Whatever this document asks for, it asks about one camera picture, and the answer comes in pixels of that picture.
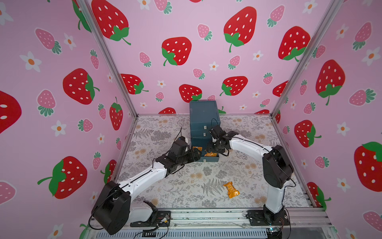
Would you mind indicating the aluminium corner post left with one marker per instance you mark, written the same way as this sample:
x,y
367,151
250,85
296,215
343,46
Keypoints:
x,y
90,18

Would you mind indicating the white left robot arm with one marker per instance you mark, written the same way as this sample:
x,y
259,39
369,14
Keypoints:
x,y
115,205

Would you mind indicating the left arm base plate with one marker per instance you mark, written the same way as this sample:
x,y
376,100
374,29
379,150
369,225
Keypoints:
x,y
146,214

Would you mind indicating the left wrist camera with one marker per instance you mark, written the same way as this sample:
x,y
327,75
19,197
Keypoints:
x,y
184,139

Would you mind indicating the aluminium front rail frame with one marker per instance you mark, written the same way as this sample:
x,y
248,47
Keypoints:
x,y
297,223

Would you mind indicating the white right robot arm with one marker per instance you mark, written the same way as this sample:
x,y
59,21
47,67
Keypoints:
x,y
277,167

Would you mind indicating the teal drawer cabinet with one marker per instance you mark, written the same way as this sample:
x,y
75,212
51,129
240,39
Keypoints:
x,y
204,116

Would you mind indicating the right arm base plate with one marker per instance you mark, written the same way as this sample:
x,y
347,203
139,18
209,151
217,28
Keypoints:
x,y
267,218

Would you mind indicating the orange cookie packet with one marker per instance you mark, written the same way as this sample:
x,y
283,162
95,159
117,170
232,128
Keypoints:
x,y
231,190
211,154
198,148

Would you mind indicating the aluminium corner post right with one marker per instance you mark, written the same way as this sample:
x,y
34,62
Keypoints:
x,y
325,22

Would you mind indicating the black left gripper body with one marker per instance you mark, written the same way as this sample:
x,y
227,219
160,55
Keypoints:
x,y
187,158

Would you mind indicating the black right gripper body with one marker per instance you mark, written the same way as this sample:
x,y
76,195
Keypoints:
x,y
218,146

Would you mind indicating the aluminium corner post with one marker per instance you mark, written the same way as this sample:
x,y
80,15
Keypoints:
x,y
90,18
325,22

